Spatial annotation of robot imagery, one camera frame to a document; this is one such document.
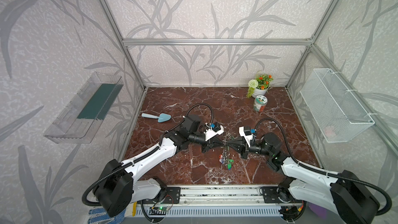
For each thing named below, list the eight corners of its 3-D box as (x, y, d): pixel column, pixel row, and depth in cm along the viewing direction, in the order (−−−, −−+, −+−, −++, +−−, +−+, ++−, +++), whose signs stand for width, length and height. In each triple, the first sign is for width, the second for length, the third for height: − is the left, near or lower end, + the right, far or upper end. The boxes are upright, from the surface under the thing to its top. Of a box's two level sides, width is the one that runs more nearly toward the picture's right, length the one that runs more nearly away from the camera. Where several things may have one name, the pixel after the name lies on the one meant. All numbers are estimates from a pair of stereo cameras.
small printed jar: (254, 112, 108) (257, 104, 101) (252, 103, 114) (254, 95, 107) (265, 112, 108) (269, 104, 101) (262, 103, 114) (266, 95, 107)
